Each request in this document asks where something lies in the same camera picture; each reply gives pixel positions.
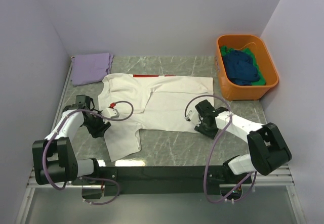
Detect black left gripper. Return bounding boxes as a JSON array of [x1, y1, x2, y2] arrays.
[[83, 110, 111, 138]]

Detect white t-shirt red print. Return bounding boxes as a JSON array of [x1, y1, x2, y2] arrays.
[[98, 73, 214, 162]]

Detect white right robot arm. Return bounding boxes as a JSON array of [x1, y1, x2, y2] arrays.
[[187, 100, 292, 183]]

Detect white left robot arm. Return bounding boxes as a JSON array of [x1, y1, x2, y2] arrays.
[[32, 95, 111, 185]]

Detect folded lavender t-shirt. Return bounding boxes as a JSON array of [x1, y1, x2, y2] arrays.
[[71, 53, 114, 86]]

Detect blue t-shirt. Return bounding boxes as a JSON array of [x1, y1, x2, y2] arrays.
[[222, 50, 260, 86]]

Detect orange plastic bin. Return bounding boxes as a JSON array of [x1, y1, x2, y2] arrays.
[[215, 34, 279, 101]]

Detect green t-shirt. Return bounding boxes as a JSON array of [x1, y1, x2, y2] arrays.
[[220, 46, 266, 86]]

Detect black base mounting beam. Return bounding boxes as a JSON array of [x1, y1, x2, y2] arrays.
[[72, 165, 252, 199]]

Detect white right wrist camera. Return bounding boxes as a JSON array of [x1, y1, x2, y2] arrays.
[[185, 109, 202, 126]]

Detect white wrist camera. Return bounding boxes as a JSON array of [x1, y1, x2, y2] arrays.
[[185, 109, 202, 126], [101, 103, 119, 119]]

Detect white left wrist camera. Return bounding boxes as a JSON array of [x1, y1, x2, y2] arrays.
[[101, 103, 119, 119]]

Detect aluminium extrusion rail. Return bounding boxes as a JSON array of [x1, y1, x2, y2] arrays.
[[26, 166, 295, 188]]

